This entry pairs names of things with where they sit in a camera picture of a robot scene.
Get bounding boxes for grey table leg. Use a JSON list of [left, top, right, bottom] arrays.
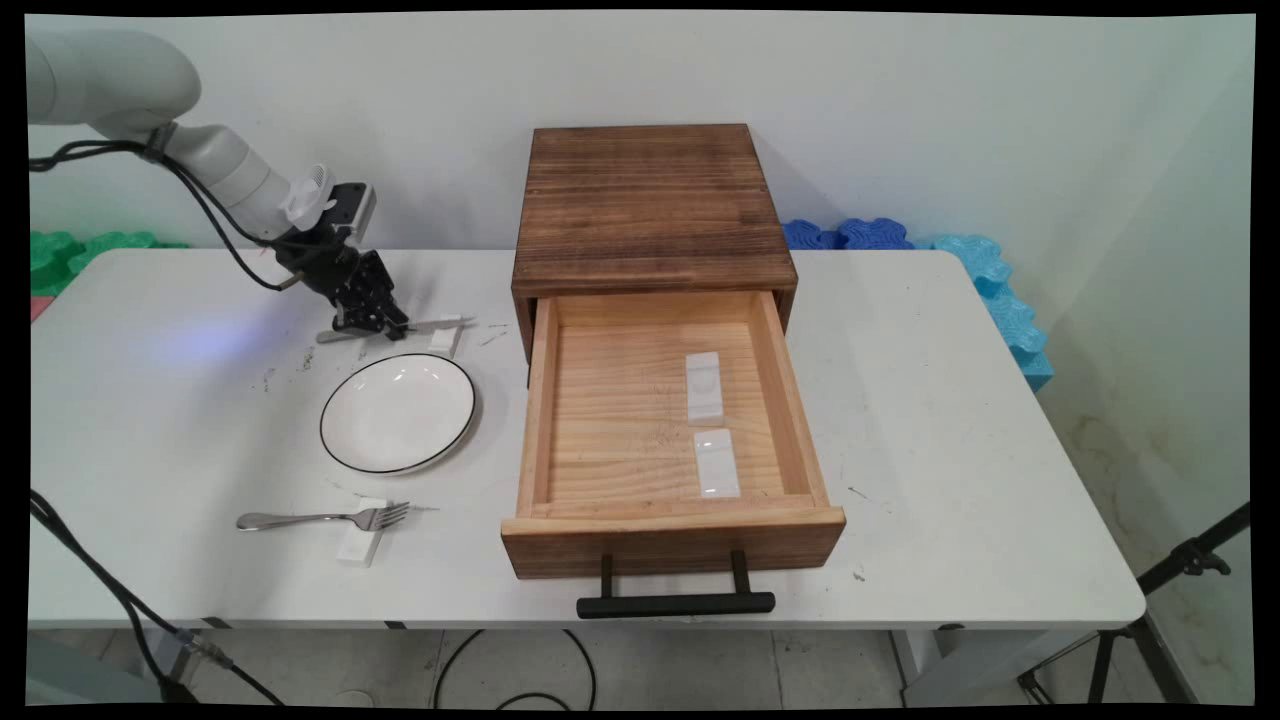
[[888, 626, 1096, 707], [138, 628, 205, 703]]

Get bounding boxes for silver fork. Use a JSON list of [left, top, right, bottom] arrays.
[[236, 501, 412, 533]]

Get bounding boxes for light wooden drawer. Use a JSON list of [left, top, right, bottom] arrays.
[[501, 291, 847, 581]]

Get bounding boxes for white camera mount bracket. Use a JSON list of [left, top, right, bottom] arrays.
[[279, 164, 339, 229]]

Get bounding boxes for white plate with black rim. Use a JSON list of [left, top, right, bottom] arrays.
[[319, 353, 478, 475]]

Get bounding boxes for silver table knife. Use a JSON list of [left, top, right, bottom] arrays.
[[316, 316, 473, 345]]

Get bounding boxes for black floor cable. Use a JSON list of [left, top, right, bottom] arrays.
[[432, 629, 598, 711]]

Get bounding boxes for dark wooden drawer cabinet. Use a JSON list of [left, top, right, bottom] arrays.
[[511, 124, 799, 363]]

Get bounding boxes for black drawer handle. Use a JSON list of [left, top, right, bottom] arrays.
[[577, 549, 777, 619]]

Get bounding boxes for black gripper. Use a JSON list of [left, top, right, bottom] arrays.
[[273, 224, 412, 342]]

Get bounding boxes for black tripod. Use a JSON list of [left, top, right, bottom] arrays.
[[1018, 500, 1251, 706]]

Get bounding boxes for black cable with connector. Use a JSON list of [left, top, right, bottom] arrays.
[[28, 488, 288, 707]]

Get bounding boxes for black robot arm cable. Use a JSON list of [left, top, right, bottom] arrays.
[[28, 138, 306, 294]]

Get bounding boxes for green foam mat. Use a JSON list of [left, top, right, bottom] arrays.
[[30, 231, 191, 299]]

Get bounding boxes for light blue foam mat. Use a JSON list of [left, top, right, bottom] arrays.
[[912, 234, 1055, 393]]

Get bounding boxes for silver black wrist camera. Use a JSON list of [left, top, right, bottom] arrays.
[[328, 182, 377, 243]]

